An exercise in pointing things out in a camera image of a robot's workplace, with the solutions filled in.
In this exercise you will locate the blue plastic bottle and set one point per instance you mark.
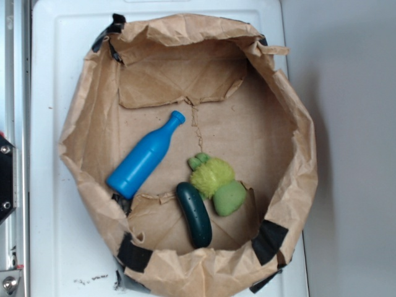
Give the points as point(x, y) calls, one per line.
point(142, 160)

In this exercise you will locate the green plush toy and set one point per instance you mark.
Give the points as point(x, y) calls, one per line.
point(214, 179)

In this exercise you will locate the brown paper bag bin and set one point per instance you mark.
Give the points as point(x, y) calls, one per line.
point(220, 74)

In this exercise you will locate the dark green toy cucumber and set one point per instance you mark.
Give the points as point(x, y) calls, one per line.
point(196, 214)

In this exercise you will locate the white plastic tray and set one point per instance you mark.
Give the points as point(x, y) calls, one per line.
point(68, 257)

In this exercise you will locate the black metal bracket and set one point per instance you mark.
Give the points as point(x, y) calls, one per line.
point(8, 203)

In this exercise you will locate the silver metal rail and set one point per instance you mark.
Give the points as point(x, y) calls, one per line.
point(15, 107)

